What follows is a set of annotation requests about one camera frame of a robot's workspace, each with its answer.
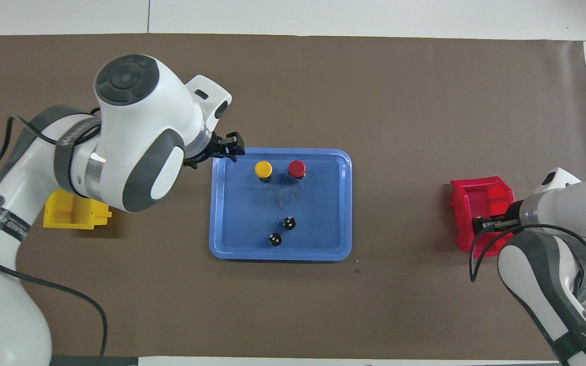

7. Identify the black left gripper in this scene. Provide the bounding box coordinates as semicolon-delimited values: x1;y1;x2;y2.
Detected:
184;131;246;169

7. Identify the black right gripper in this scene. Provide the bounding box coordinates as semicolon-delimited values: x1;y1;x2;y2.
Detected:
475;201;525;234

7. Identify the blue plastic tray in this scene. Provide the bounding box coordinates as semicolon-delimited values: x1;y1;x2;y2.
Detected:
209;147;353;262

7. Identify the red plastic bin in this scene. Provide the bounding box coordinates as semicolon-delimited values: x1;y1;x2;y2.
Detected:
450;176;515;258

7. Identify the brown paper table mat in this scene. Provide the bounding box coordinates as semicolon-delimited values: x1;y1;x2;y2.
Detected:
0;34;586;360

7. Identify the yellow plastic bin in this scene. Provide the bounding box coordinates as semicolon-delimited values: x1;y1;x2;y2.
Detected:
43;189;113;230

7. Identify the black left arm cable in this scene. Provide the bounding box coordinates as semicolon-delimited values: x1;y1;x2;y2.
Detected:
0;108;109;357

